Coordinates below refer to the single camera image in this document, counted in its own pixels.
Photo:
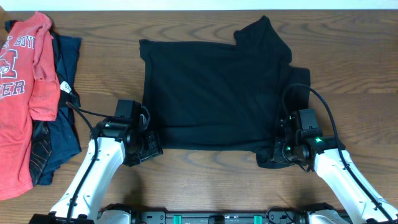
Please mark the black orange patterned garment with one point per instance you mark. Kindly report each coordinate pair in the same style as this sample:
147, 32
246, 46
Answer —
41, 151

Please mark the red printed t-shirt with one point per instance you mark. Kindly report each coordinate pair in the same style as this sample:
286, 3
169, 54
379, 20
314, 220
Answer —
30, 90

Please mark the navy blue t-shirt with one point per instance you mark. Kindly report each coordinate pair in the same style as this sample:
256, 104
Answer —
63, 140

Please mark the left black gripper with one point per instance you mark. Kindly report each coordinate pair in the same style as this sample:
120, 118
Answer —
148, 146

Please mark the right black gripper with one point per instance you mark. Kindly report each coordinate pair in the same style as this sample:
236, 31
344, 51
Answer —
277, 155

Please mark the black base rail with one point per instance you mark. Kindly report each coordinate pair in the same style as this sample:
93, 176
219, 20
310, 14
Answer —
319, 213

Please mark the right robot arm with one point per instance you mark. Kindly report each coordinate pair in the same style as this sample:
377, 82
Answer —
332, 162

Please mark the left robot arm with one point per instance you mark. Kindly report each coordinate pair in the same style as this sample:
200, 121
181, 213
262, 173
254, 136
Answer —
120, 139

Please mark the black polo shirt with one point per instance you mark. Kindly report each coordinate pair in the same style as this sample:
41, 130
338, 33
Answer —
223, 97

